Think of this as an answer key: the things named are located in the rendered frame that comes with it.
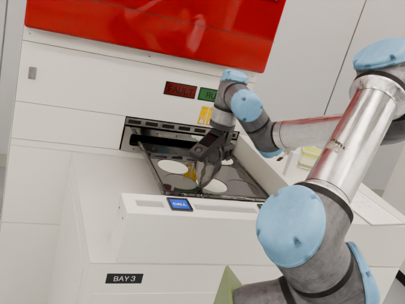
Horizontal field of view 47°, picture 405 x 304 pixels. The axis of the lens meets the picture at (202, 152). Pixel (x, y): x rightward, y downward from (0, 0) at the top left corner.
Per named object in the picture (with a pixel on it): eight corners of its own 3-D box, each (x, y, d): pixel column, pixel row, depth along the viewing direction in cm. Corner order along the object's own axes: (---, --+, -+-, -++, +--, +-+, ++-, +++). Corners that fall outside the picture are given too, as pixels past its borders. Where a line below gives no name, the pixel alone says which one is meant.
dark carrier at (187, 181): (141, 144, 163) (141, 142, 163) (228, 154, 177) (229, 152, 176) (165, 192, 134) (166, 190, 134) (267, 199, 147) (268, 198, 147)
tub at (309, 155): (296, 160, 168) (302, 143, 165) (316, 166, 168) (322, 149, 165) (297, 167, 161) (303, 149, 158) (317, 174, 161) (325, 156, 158)
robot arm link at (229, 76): (228, 73, 124) (219, 65, 131) (217, 111, 127) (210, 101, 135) (255, 78, 126) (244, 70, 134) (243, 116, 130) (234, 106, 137)
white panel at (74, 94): (9, 142, 155) (23, 22, 141) (227, 164, 187) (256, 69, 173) (9, 145, 153) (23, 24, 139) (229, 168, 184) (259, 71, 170)
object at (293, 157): (275, 168, 155) (288, 131, 150) (285, 169, 156) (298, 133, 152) (284, 177, 150) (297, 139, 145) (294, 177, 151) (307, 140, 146)
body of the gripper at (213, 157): (230, 162, 141) (241, 125, 136) (214, 167, 134) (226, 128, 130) (210, 152, 144) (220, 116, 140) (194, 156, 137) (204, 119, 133)
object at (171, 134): (119, 148, 167) (124, 124, 163) (228, 160, 184) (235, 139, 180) (120, 151, 165) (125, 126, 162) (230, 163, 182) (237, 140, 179)
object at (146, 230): (109, 240, 118) (119, 192, 113) (291, 246, 139) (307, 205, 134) (114, 263, 110) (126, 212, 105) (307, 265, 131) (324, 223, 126)
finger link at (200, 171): (210, 184, 144) (217, 157, 141) (198, 188, 140) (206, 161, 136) (202, 180, 146) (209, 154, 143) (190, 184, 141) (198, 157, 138)
